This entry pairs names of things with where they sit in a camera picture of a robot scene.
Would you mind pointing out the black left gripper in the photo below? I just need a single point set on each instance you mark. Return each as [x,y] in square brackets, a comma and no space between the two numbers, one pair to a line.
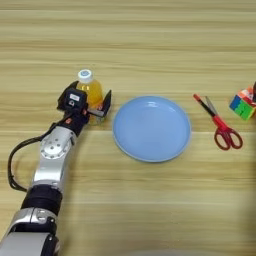
[77,120]

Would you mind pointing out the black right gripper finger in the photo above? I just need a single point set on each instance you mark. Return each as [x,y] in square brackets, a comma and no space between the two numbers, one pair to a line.
[254,91]

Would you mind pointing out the multicoloured puzzle cube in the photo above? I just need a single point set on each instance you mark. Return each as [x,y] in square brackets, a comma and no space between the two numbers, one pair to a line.
[243,105]

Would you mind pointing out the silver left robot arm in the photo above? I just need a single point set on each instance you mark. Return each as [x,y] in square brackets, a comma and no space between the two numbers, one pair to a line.
[51,160]

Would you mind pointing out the orange juice bottle white cap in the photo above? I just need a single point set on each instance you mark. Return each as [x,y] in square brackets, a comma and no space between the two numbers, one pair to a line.
[93,93]

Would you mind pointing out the round blue plate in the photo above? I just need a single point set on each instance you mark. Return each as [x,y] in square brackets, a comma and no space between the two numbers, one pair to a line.
[151,130]

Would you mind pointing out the left black box white label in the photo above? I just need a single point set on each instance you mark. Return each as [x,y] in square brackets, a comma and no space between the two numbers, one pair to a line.
[74,100]

